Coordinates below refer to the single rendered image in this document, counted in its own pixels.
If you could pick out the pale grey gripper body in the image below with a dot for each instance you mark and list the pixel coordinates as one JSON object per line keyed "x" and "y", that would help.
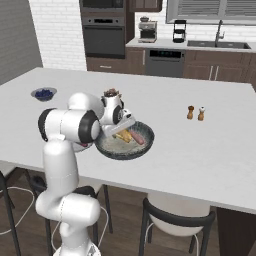
{"x": 120, "y": 127}

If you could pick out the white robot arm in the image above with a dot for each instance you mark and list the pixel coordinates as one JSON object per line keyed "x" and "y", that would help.
{"x": 61, "y": 166}

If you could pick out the yellow bun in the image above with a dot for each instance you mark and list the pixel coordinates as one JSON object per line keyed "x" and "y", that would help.
{"x": 123, "y": 135}

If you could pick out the pink sausage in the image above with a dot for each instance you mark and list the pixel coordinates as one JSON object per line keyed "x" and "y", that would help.
{"x": 137, "y": 137}

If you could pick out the dark grey speckled bowl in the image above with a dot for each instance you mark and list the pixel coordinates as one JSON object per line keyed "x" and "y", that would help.
{"x": 126, "y": 152}

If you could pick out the blue bowl of berries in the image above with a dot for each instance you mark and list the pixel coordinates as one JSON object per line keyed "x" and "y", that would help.
{"x": 44, "y": 94}

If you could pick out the white pot with brown plant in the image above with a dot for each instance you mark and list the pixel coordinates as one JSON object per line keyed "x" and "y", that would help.
{"x": 110, "y": 92}

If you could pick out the brown pepper shaker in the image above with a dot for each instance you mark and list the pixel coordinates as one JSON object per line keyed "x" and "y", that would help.
{"x": 190, "y": 113}

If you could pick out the grey dishwasher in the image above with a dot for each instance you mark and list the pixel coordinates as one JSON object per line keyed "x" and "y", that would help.
{"x": 164, "y": 63}

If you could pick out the brown salt shaker white top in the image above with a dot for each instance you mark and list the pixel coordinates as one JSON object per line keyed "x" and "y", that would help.
{"x": 201, "y": 114}

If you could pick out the silver coffee machine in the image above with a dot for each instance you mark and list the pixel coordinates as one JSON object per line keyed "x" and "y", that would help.
{"x": 147, "y": 30}

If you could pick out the black toaster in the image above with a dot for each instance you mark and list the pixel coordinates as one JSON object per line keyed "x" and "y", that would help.
{"x": 179, "y": 31}

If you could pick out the brown base cupboard run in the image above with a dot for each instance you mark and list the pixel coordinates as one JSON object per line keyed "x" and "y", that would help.
{"x": 216, "y": 65}

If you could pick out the dark sink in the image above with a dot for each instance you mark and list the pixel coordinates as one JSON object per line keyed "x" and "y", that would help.
{"x": 218, "y": 44}

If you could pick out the silver tap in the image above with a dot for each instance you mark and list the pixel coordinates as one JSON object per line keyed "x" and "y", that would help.
{"x": 219, "y": 33}

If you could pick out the grey window blind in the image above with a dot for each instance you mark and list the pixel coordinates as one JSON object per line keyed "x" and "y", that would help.
{"x": 213, "y": 10}

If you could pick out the black wall oven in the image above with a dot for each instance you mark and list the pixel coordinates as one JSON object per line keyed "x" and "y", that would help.
{"x": 103, "y": 33}

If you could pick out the brown wall cupboard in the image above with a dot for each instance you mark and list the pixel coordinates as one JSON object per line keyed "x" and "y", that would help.
{"x": 145, "y": 5}

